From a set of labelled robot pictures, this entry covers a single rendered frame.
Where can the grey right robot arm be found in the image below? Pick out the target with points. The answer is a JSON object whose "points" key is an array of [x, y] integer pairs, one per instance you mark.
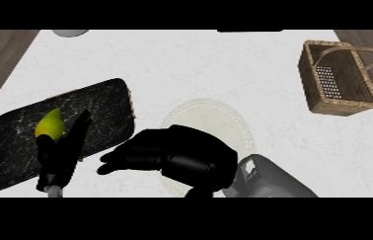
{"points": [[267, 179]]}

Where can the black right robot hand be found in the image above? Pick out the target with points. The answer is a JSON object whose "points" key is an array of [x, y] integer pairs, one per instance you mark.
{"points": [[189, 155]]}

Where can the white oval placemat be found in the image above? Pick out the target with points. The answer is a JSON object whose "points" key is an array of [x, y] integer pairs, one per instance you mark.
{"points": [[214, 122]]}

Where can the grey round object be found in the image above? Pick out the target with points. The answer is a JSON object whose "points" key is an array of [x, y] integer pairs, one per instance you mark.
{"points": [[70, 32]]}

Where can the brown wicker basket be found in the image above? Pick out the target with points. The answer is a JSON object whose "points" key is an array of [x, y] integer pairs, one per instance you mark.
{"points": [[338, 79]]}

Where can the yellow-green mango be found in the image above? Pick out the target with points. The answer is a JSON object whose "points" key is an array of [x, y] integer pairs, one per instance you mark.
{"points": [[50, 125]]}

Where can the black marble cutting board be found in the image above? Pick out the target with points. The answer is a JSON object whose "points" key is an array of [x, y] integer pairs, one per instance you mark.
{"points": [[68, 125]]}

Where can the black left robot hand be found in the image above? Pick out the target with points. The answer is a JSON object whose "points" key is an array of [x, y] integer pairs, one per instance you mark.
{"points": [[62, 153]]}

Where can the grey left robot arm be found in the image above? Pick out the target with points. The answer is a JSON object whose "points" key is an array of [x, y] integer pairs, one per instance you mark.
{"points": [[55, 192]]}

